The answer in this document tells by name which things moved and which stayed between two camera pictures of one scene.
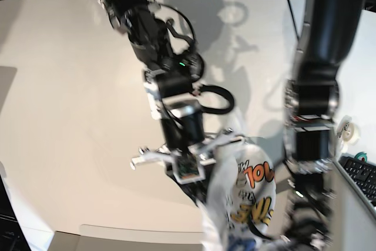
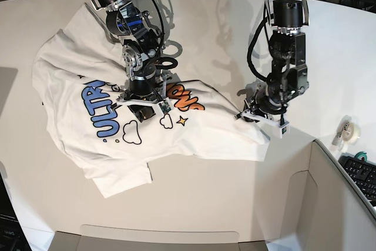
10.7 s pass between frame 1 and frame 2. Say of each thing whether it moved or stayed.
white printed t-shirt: moved
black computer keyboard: stayed
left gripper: moved
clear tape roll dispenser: stayed
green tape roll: stayed
